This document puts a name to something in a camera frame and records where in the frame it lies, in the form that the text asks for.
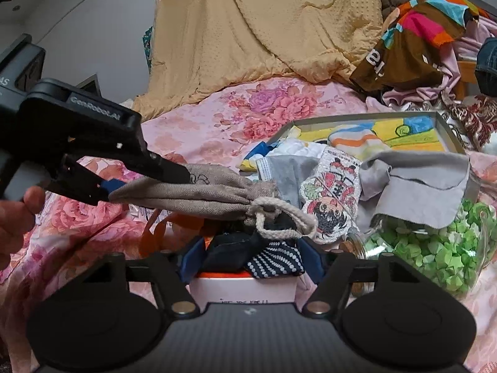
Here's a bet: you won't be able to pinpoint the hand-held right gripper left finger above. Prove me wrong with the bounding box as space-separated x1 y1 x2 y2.
80 237 207 316

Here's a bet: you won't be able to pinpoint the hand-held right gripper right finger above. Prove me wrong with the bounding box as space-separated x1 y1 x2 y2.
299 237 413 316

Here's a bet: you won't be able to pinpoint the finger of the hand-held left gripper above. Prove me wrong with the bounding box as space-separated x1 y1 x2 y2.
44 154 127 206
127 150 193 184

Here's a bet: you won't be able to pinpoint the beige drawstring bag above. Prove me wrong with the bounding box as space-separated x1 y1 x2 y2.
108 163 320 242

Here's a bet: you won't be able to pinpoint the navy dotted sock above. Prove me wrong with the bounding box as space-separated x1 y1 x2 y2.
243 241 306 279

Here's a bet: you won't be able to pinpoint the black sock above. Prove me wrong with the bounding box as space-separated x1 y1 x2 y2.
203 210 296 273

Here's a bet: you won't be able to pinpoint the orange fabric strap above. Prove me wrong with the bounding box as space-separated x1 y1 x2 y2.
139 209 207 265

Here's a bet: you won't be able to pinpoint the cartoon print pouch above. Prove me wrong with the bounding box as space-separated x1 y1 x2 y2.
301 148 364 245

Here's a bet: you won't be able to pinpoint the large grey cloth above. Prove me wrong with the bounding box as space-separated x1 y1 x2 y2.
358 151 471 230

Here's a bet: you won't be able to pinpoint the grey cardboard box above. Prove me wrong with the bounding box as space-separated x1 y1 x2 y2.
268 111 468 164

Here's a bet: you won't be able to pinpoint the person's left hand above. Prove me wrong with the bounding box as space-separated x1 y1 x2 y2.
0 186 46 270

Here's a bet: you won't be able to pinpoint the white box orange rim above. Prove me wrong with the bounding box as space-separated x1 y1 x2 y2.
189 272 300 305

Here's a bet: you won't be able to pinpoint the pink floral bedsheet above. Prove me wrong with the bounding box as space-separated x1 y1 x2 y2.
0 77 497 373

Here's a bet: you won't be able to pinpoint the small grey cloth white label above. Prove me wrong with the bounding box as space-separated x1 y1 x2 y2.
256 155 324 207

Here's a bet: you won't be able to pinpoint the glass jar of green paper stars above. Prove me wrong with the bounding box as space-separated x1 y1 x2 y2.
340 197 497 301

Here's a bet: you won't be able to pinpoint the teal patterned cloth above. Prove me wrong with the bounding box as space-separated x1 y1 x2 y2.
142 26 155 74

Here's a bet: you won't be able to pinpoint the orange white striped sock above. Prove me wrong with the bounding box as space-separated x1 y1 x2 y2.
328 122 394 152

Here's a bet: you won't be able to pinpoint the grey box with colourful cloths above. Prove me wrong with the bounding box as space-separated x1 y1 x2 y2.
239 118 445 172

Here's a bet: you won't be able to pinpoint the yellow quilt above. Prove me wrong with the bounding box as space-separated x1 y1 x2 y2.
131 0 386 122

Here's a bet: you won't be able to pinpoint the dark red floral cloth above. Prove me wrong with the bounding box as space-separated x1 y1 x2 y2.
443 95 497 155

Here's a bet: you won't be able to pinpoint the brown multicolour garment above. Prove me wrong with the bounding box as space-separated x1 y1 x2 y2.
349 0 492 93

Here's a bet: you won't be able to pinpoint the blue jeans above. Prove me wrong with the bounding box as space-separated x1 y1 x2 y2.
474 37 497 96

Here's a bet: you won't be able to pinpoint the wooden bed frame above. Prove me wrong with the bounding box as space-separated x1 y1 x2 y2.
456 60 479 87

